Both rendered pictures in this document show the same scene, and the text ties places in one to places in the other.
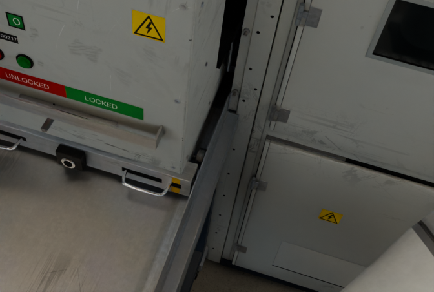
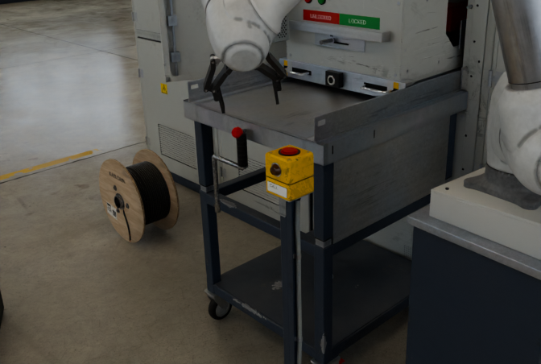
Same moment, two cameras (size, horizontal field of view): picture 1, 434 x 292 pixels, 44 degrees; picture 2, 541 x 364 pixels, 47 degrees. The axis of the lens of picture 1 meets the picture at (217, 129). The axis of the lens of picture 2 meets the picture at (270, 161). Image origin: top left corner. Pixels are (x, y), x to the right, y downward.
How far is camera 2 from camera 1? 1.35 m
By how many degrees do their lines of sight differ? 42
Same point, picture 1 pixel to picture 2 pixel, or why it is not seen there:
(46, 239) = (301, 106)
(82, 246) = (322, 110)
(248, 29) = (471, 5)
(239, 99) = (468, 76)
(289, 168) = not seen: hidden behind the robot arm
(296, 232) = not seen: hidden behind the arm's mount
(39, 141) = (318, 72)
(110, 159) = (357, 76)
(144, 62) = not seen: outside the picture
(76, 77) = (346, 3)
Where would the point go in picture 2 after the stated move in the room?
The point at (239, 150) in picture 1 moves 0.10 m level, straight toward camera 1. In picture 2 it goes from (470, 135) to (456, 143)
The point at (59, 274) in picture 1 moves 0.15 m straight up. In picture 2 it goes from (301, 114) to (301, 64)
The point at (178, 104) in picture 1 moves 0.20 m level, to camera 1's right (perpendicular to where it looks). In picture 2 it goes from (399, 6) to (467, 11)
